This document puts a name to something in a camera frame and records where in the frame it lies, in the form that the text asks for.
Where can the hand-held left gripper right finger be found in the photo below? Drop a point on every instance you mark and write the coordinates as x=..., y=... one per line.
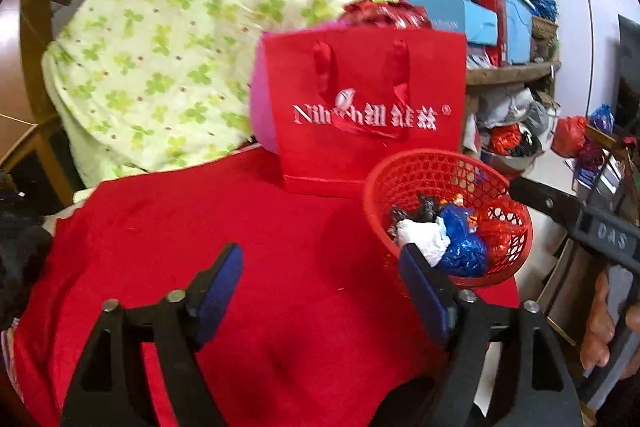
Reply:
x=425, y=297

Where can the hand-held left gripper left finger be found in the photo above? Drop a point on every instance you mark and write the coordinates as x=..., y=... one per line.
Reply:
x=220, y=292

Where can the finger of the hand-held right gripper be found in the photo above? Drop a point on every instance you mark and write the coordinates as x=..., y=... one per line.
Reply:
x=545, y=202

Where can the knotted red plastic bag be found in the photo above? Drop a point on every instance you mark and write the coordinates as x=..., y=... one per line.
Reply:
x=505, y=227

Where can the blue plastic bag ball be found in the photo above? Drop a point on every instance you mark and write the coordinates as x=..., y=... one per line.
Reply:
x=465, y=252

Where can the white tissue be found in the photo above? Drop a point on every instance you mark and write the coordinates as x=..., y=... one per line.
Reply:
x=420, y=234

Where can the black plastic bag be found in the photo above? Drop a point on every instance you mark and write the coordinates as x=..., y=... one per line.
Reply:
x=425, y=209

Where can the red plastic basket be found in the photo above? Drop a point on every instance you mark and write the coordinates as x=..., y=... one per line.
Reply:
x=385, y=187

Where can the person's right hand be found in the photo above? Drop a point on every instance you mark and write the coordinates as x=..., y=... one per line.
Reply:
x=600, y=322

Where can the metal basin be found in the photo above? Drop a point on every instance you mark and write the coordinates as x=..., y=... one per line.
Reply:
x=515, y=162

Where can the red cloth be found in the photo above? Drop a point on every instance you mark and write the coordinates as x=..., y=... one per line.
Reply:
x=300, y=332

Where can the white plastic bags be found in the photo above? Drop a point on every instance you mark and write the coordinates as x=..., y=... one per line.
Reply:
x=520, y=104

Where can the blue plastic bag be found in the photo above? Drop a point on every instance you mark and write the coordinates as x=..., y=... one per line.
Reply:
x=602, y=117

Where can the red paper gift bag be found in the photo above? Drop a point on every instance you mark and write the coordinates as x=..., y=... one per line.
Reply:
x=435, y=147

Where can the wooden shelf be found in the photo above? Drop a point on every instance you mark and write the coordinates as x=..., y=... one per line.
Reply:
x=515, y=73

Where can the pink bag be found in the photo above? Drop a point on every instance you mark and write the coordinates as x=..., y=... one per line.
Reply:
x=262, y=117

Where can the black jacket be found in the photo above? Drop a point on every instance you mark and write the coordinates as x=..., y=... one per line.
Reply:
x=20, y=247

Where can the crumpled red plastic bag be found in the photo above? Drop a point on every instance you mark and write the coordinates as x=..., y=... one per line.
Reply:
x=385, y=14

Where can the green floral quilt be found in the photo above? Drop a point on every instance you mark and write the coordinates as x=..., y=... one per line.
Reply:
x=175, y=32

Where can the wooden pillar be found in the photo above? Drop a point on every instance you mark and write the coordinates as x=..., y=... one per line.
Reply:
x=15, y=57

